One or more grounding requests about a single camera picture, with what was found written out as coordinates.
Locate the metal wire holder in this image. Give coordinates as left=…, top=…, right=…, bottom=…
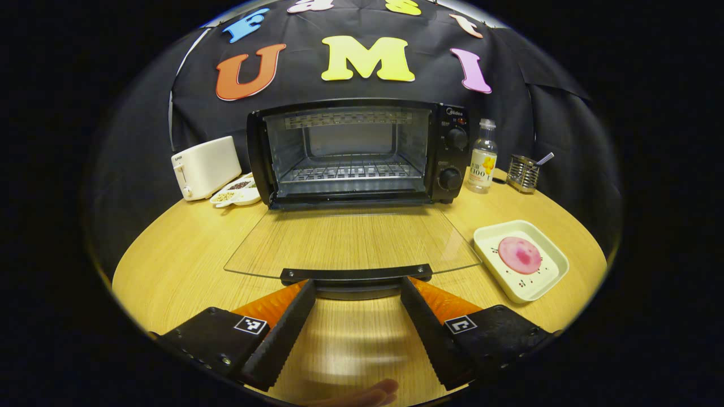
left=506, top=154, right=541, bottom=194

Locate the clear glass bottle yellow label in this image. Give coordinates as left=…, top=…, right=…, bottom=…
left=466, top=119, right=499, bottom=194

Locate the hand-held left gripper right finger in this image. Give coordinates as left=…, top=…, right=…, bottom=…
left=400, top=276, right=558, bottom=392

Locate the black backdrop cloth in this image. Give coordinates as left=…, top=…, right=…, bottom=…
left=85, top=0, right=623, bottom=272

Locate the pink ham slice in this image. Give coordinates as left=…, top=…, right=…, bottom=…
left=498, top=236, right=542, bottom=275

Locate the white divided snack dish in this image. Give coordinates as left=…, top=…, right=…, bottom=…
left=209, top=172, right=262, bottom=209

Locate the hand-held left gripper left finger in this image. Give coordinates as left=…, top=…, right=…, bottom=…
left=148, top=278, right=316, bottom=392

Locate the cream square plate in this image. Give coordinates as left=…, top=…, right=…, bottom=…
left=473, top=220, right=570, bottom=304

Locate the black electric oven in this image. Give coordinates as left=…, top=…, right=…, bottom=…
left=224, top=99, right=482, bottom=300

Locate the white toaster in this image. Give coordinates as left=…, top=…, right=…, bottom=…
left=171, top=136, right=243, bottom=202

